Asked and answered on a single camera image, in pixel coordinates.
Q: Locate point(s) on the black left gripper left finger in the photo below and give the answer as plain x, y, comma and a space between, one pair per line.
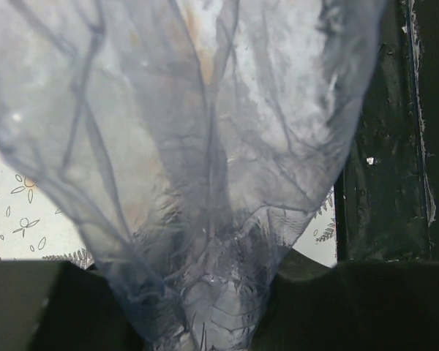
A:
52, 305

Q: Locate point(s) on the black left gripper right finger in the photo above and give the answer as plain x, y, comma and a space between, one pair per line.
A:
355, 305

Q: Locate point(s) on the blue tinted plastic bottle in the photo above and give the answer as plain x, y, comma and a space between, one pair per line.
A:
190, 142

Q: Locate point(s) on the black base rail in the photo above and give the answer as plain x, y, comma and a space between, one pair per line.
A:
387, 197

